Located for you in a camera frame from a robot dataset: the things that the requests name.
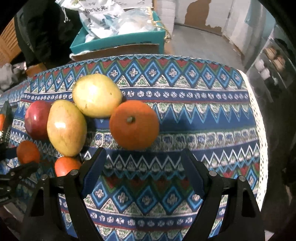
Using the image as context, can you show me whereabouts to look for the small orange tangerine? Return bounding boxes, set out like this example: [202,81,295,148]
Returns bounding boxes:
[54,156,81,177]
[16,141,41,164]

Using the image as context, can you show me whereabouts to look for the small red apple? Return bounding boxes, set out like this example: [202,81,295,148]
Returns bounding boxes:
[25,100,51,140]

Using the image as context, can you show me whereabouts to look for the yellow-green mango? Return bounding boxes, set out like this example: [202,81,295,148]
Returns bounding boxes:
[47,100,87,157]

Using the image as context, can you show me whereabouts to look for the large orange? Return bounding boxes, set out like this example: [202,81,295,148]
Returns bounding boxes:
[109,100,159,151]

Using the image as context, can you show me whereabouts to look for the wooden louvered closet door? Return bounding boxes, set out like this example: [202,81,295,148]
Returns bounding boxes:
[0,19,21,67]

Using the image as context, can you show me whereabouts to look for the blue patterned tablecloth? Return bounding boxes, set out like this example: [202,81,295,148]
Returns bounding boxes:
[1,55,268,240]

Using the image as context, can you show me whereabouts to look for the dark hanging clothes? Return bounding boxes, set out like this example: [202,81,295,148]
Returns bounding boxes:
[14,0,82,69]

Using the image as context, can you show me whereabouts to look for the teal box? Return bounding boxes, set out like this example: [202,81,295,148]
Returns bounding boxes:
[70,7,170,55]

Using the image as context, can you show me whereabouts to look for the shoe rack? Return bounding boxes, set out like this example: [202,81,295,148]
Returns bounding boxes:
[247,24,295,103]

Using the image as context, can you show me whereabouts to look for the white printed plastic bag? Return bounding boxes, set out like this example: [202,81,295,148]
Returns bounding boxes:
[55,0,155,39]

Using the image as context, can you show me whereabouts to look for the cardboard box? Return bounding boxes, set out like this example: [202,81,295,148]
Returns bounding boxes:
[70,43,159,62]

